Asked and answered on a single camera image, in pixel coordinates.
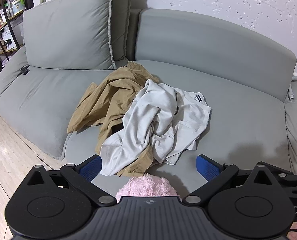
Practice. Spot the khaki pants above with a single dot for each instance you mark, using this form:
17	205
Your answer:
106	97

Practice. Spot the white t-shirt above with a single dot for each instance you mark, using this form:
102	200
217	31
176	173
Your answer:
143	110

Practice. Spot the small black device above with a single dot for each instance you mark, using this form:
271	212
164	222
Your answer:
23	70

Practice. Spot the large grey cushion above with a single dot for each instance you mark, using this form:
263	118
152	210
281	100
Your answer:
68	25

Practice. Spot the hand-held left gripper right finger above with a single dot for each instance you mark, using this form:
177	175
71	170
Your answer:
208	170

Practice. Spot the grey sofa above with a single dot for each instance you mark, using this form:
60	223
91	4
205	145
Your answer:
238	120

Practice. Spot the pink fluffy garment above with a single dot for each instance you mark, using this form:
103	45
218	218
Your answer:
146	186

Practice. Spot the white appliance on shelf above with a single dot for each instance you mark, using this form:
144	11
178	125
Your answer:
9	38

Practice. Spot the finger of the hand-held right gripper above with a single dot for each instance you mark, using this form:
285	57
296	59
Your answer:
292	180

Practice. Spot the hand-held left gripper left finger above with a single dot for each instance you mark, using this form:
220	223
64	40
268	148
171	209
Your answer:
89	170

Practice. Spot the dark grey cushion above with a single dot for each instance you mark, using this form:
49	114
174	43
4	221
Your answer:
121	30

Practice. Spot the white rice cooker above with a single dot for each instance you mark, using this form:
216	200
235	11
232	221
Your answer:
18	3

